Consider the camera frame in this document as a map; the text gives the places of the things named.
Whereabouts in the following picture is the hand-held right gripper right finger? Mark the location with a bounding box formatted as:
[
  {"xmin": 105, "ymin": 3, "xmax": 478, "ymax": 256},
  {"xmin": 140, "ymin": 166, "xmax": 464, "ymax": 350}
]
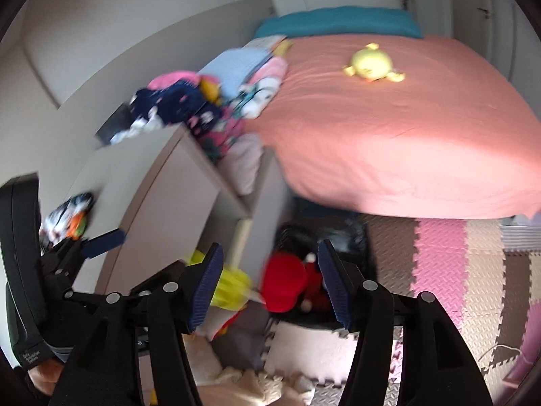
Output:
[{"xmin": 317, "ymin": 239, "xmax": 495, "ymax": 406}]

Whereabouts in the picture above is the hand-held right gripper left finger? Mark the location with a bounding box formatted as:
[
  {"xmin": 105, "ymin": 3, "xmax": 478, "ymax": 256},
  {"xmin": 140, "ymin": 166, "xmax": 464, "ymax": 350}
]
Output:
[{"xmin": 48, "ymin": 243, "xmax": 225, "ymax": 406}]

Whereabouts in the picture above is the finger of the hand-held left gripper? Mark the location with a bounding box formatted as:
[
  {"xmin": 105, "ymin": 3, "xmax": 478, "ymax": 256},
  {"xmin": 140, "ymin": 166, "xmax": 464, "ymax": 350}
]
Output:
[
  {"xmin": 129, "ymin": 261, "xmax": 188, "ymax": 295},
  {"xmin": 80, "ymin": 228, "xmax": 126, "ymax": 260}
]

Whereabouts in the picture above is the colourful printed packet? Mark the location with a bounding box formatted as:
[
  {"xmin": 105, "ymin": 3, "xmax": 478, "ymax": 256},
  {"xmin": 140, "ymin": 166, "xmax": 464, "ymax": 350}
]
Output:
[{"xmin": 40, "ymin": 192, "xmax": 94, "ymax": 247}]

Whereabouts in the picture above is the black bag of toys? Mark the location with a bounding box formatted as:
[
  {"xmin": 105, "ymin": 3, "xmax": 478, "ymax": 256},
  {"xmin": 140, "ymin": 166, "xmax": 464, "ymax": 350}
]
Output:
[{"xmin": 264, "ymin": 213, "xmax": 379, "ymax": 333}]

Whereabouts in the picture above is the person's left hand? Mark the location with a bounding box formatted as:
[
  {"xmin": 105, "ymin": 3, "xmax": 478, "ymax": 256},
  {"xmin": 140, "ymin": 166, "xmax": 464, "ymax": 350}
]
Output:
[{"xmin": 25, "ymin": 359, "xmax": 65, "ymax": 395}]

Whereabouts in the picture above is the yellow soft toy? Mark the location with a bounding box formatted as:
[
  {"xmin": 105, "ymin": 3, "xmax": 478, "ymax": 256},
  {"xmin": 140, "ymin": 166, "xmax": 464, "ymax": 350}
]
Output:
[{"xmin": 186, "ymin": 249, "xmax": 253, "ymax": 310}]

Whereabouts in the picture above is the red plush toy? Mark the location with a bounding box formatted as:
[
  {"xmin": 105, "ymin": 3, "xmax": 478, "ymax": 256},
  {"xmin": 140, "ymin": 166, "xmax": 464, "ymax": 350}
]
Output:
[{"xmin": 261, "ymin": 251, "xmax": 335, "ymax": 314}]

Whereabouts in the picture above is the white nightstand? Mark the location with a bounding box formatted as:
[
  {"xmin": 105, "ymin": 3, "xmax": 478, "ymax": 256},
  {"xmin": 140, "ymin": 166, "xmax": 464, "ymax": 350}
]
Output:
[{"xmin": 63, "ymin": 125, "xmax": 297, "ymax": 406}]

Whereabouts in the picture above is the cream fluffy cloth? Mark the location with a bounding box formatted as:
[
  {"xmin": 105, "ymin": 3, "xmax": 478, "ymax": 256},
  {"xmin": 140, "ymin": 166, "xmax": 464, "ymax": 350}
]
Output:
[{"xmin": 186, "ymin": 334, "xmax": 314, "ymax": 406}]

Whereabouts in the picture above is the foam puzzle floor mat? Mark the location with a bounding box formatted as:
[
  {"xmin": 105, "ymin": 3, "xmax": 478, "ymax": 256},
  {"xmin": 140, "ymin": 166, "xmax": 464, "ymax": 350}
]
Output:
[{"xmin": 186, "ymin": 213, "xmax": 541, "ymax": 406}]

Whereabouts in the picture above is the white crumpled cloth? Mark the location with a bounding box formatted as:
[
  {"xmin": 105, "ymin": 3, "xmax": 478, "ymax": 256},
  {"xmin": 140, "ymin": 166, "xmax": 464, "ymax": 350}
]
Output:
[{"xmin": 111, "ymin": 116, "xmax": 164, "ymax": 144}]

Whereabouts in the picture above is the pale pink fluffy blanket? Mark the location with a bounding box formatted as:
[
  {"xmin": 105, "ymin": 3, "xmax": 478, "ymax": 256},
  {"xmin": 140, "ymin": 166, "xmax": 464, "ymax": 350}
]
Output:
[{"xmin": 220, "ymin": 133, "xmax": 265, "ymax": 196}]

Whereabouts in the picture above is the pink printed garment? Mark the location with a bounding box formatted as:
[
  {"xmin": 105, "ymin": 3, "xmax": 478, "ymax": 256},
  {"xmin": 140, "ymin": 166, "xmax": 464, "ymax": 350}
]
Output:
[{"xmin": 186, "ymin": 109, "xmax": 246, "ymax": 164}]

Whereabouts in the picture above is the navy printed garment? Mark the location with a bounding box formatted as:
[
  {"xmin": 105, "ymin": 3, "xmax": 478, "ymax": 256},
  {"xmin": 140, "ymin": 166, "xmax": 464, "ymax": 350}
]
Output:
[{"xmin": 129, "ymin": 80, "xmax": 225, "ymax": 137}]

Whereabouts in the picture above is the bed with pink sheet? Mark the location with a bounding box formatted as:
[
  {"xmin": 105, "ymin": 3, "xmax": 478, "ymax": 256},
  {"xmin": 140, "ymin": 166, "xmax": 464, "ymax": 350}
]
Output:
[{"xmin": 243, "ymin": 34, "xmax": 541, "ymax": 221}]

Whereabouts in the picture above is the bright pink plush cloth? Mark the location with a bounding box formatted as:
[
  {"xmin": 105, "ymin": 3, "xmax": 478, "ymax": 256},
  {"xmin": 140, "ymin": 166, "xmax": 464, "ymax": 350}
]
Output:
[{"xmin": 148, "ymin": 71, "xmax": 201, "ymax": 91}]

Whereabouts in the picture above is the grey ribbed mat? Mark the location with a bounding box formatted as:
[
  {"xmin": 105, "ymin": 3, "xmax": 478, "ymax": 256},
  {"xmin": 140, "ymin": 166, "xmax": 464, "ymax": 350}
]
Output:
[{"xmin": 502, "ymin": 219, "xmax": 541, "ymax": 255}]

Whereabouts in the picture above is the white printed cloth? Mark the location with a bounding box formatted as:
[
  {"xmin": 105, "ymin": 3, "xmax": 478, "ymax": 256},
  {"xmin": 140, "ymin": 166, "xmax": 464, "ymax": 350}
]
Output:
[{"xmin": 236, "ymin": 78, "xmax": 280, "ymax": 120}]

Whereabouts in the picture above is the light blue blanket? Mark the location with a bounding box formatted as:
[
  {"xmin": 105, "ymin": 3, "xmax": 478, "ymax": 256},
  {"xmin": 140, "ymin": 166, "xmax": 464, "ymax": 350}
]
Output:
[{"xmin": 198, "ymin": 48, "xmax": 271, "ymax": 99}]

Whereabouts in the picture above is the pink folded blanket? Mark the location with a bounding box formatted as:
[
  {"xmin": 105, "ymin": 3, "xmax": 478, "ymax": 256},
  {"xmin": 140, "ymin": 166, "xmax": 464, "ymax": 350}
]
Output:
[{"xmin": 249, "ymin": 56, "xmax": 289, "ymax": 94}]

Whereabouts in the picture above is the yellow plush toy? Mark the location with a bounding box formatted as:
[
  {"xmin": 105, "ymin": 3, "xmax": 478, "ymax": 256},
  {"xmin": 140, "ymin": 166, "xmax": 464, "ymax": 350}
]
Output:
[{"xmin": 342, "ymin": 43, "xmax": 406, "ymax": 84}]

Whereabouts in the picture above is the dotted white quilt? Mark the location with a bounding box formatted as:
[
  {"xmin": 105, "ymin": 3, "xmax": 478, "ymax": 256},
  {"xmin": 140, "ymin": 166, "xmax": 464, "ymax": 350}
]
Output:
[{"xmin": 247, "ymin": 35, "xmax": 286, "ymax": 51}]

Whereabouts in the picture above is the teal pillow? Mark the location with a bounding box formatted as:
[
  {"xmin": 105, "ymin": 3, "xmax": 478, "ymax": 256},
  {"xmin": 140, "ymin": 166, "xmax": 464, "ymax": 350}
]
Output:
[{"xmin": 254, "ymin": 5, "xmax": 423, "ymax": 40}]

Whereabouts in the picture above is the white door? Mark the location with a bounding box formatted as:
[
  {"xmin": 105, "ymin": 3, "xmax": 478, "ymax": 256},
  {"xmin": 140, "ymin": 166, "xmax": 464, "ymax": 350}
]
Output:
[{"xmin": 450, "ymin": 0, "xmax": 523, "ymax": 84}]

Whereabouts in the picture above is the white cable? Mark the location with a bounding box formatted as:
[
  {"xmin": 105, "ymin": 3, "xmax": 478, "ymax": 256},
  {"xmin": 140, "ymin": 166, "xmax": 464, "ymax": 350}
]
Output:
[{"xmin": 477, "ymin": 343, "xmax": 525, "ymax": 367}]

